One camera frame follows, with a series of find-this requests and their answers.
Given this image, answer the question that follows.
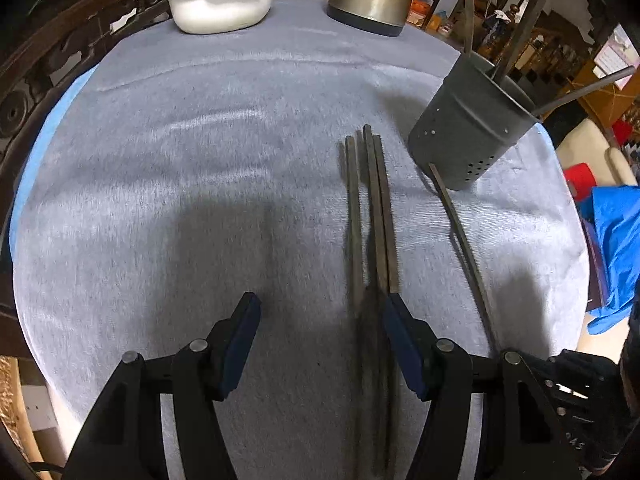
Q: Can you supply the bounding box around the carved dark wooden sideboard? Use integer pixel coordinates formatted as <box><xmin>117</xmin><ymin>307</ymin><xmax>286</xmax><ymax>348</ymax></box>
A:
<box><xmin>0</xmin><ymin>0</ymin><xmax>173</xmax><ymax>221</ymax></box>

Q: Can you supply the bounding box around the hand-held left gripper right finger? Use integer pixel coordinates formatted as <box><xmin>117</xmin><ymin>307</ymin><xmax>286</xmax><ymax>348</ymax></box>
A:
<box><xmin>382</xmin><ymin>292</ymin><xmax>583</xmax><ymax>480</ymax></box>

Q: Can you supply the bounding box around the blue table cover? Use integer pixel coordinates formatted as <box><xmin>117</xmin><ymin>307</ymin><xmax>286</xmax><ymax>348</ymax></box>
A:
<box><xmin>10</xmin><ymin>67</ymin><xmax>556</xmax><ymax>226</ymax></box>

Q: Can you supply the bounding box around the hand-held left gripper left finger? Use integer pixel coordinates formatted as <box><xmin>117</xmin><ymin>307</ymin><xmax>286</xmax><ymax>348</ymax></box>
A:
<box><xmin>62</xmin><ymin>291</ymin><xmax>262</xmax><ymax>480</ymax></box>

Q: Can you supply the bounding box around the orange cardboard box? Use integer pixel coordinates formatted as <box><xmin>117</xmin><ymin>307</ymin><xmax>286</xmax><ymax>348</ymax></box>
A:
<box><xmin>407</xmin><ymin>0</ymin><xmax>446</xmax><ymax>31</ymax></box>

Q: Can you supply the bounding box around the blue cloth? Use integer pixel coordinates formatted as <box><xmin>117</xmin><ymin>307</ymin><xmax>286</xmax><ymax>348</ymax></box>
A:
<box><xmin>580</xmin><ymin>185</ymin><xmax>640</xmax><ymax>336</ymax></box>

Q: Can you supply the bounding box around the white bowl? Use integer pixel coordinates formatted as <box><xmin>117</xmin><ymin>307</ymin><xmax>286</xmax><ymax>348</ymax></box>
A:
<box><xmin>163</xmin><ymin>0</ymin><xmax>282</xmax><ymax>35</ymax></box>

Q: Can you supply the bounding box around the red plastic chair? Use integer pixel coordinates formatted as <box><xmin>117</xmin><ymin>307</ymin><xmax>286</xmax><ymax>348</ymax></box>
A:
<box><xmin>564</xmin><ymin>162</ymin><xmax>598</xmax><ymax>201</ymax></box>

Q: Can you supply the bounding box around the grey perforated metal utensil holder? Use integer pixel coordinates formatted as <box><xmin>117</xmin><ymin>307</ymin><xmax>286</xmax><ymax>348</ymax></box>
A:
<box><xmin>407</xmin><ymin>52</ymin><xmax>543</xmax><ymax>192</ymax></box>

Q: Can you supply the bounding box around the beige armchair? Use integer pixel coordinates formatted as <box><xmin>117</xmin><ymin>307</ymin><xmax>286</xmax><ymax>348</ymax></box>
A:
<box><xmin>555</xmin><ymin>120</ymin><xmax>638</xmax><ymax>191</ymax></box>

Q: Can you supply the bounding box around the bundle of dark chopsticks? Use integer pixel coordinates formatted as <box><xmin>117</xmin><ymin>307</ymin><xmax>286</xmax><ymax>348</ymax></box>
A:
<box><xmin>372</xmin><ymin>134</ymin><xmax>402</xmax><ymax>295</ymax></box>

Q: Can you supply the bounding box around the grey tablecloth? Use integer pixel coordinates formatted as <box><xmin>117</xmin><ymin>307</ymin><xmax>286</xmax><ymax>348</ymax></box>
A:
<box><xmin>12</xmin><ymin>0</ymin><xmax>591</xmax><ymax>480</ymax></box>

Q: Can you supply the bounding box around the pink wall calendar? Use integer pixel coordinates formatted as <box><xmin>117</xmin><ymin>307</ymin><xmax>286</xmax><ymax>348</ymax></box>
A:
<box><xmin>592</xmin><ymin>25</ymin><xmax>640</xmax><ymax>91</ymax></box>

